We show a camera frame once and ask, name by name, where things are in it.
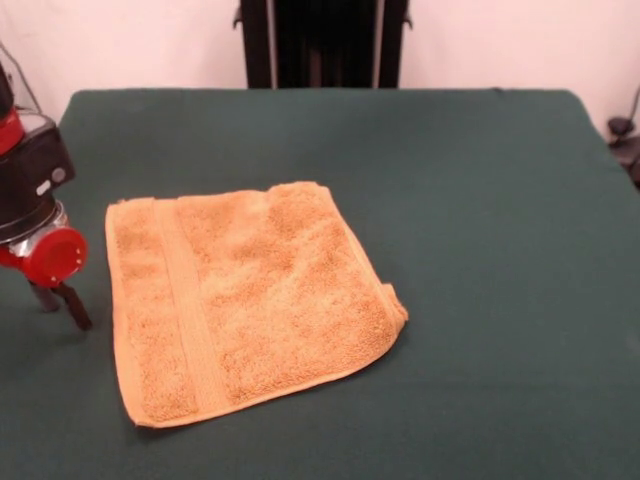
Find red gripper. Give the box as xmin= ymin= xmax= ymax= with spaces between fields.
xmin=0 ymin=227 xmax=94 ymax=333

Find orange terry towel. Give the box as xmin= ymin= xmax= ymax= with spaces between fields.
xmin=104 ymin=182 xmax=410 ymax=429

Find black equipment pile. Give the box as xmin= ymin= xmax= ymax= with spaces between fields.
xmin=14 ymin=104 xmax=55 ymax=135

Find dark green table cloth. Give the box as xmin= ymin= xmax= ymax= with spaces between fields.
xmin=0 ymin=87 xmax=640 ymax=480

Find dark stand base with knob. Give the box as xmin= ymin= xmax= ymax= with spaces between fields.
xmin=606 ymin=115 xmax=640 ymax=189

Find thin grey cable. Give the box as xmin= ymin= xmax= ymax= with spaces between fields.
xmin=0 ymin=39 xmax=44 ymax=117

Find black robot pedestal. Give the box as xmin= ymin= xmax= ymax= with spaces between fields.
xmin=232 ymin=0 xmax=415 ymax=90

